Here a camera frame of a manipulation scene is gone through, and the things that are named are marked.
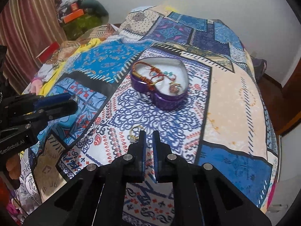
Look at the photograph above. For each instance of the red box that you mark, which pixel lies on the red box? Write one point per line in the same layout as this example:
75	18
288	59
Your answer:
46	53

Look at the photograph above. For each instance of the striped brown curtain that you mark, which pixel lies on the striped brown curtain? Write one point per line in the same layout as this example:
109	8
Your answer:
27	28

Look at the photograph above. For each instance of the striped orange blanket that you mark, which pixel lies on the striped orange blanket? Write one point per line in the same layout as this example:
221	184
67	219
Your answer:
67	48

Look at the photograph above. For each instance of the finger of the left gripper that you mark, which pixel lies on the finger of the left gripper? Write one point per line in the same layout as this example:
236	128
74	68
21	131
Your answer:
34	115
51	100

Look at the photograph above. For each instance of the red round pendant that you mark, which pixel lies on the red round pendant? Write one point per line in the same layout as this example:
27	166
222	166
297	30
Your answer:
174	88

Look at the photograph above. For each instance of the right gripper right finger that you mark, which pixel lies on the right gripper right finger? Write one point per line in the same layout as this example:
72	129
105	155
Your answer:
202	194

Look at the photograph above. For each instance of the orange box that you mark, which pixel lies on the orange box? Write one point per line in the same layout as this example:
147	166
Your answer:
70	17

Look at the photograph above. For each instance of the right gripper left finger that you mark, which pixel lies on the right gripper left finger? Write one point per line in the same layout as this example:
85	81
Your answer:
95	196

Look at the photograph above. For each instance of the purple heart-shaped tin box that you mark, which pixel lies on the purple heart-shaped tin box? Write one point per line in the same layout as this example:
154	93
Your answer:
151	76

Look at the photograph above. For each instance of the gold rings cluster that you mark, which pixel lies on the gold rings cluster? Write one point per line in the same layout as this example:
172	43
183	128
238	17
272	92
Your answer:
134	132

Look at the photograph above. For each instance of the yellow cloth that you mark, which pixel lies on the yellow cloth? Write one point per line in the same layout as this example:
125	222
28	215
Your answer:
50	73

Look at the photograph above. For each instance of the green patterned storage box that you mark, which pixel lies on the green patterned storage box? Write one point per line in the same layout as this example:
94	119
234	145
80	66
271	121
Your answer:
79	26

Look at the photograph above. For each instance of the person left hand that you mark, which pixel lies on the person left hand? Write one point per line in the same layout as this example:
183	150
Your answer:
13	167

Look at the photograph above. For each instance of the blue patchwork bed cover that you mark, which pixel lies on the blue patchwork bed cover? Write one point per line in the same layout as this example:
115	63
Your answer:
188	78

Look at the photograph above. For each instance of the dark grey cushion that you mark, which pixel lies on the dark grey cushion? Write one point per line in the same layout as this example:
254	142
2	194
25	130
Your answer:
94	7

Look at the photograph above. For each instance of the dark bag on floor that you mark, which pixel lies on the dark bag on floor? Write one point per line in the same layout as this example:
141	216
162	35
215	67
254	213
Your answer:
260	66

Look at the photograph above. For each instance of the pink plush toy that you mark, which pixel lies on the pink plush toy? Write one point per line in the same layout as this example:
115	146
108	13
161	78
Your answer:
36	86

